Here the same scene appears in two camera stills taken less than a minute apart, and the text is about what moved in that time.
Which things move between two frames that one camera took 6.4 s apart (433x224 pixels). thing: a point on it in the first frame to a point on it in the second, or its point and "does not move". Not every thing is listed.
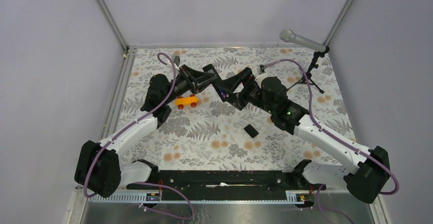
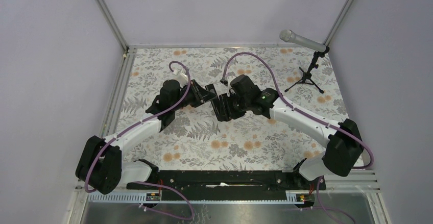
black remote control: x=221 y=88 to x=216 y=104
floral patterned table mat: x=213 y=133 does not move
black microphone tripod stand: x=316 y=57 does not move
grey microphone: x=287 y=35 does not move
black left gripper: x=195 y=79 to x=200 y=95
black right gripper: x=239 y=99 to x=228 y=113
